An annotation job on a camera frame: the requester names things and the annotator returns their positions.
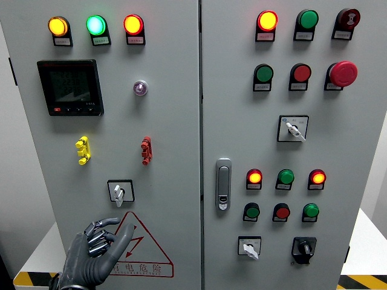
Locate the grey door with display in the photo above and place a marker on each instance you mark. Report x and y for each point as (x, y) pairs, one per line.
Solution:
(175, 136)

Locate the black display meter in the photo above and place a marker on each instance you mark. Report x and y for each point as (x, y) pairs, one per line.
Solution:
(70, 87)

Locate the large green push button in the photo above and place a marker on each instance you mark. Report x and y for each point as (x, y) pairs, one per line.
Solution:
(307, 19)

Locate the small green push button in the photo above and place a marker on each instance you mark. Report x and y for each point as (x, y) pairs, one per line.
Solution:
(311, 211)
(252, 211)

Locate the large red round lamp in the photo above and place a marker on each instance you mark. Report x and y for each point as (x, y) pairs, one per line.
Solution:
(133, 24)
(267, 20)

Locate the small red push button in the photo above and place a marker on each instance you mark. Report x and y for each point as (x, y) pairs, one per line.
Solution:
(282, 212)

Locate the dark red round buzzer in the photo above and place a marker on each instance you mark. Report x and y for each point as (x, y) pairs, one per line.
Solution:
(348, 18)

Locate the black yellow striped tape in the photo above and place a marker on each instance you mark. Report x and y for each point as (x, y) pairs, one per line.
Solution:
(33, 279)
(362, 282)

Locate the grey door with lock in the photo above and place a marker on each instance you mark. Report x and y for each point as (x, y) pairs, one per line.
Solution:
(332, 151)

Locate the small red round lamp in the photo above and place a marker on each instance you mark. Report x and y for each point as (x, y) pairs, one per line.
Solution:
(254, 177)
(317, 177)

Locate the yellow round lamp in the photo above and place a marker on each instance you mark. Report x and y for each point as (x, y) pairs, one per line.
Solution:
(58, 26)

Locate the small green round lamp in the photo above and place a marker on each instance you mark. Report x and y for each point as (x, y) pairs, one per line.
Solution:
(285, 176)

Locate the large red stop button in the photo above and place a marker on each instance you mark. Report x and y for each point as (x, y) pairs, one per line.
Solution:
(343, 73)

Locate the silver door lock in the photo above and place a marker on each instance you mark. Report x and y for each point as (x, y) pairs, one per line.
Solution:
(223, 181)

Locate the red warning triangle sticker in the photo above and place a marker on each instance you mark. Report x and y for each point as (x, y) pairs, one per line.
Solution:
(151, 269)

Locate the white round lamp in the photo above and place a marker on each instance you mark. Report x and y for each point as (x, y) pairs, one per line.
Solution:
(140, 87)

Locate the bright green round lamp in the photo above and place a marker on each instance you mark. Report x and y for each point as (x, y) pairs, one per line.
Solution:
(95, 25)

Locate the black cabinet hinge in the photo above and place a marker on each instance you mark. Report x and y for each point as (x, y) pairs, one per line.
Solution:
(13, 72)
(347, 254)

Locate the small label plate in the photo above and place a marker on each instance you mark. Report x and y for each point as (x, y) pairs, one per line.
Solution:
(332, 86)
(249, 219)
(341, 35)
(309, 220)
(303, 35)
(279, 220)
(265, 36)
(262, 87)
(282, 187)
(135, 40)
(101, 40)
(297, 86)
(315, 187)
(253, 186)
(63, 41)

